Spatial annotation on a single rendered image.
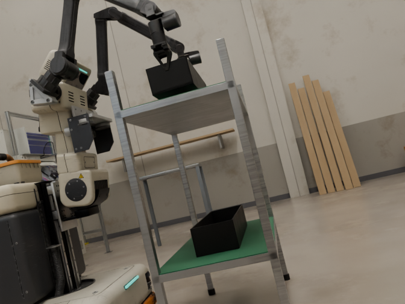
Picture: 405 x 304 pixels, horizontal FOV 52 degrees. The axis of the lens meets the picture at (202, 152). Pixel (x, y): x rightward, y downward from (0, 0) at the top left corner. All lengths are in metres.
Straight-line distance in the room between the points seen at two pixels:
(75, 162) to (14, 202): 0.30
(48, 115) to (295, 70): 5.33
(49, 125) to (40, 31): 6.20
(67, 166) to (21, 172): 0.24
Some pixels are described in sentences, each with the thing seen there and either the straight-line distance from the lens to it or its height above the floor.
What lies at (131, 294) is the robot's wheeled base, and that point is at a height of 0.20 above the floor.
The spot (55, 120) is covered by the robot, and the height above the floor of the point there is 1.06.
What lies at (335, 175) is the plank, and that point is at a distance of 6.26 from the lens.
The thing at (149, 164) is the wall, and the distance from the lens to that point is 7.06.
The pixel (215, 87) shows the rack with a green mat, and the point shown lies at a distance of 1.45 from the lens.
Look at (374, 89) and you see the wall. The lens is 7.05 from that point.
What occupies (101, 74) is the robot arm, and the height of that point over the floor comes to 1.29.
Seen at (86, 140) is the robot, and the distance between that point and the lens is 1.92.
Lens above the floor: 0.65
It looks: 3 degrees up
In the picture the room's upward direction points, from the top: 14 degrees counter-clockwise
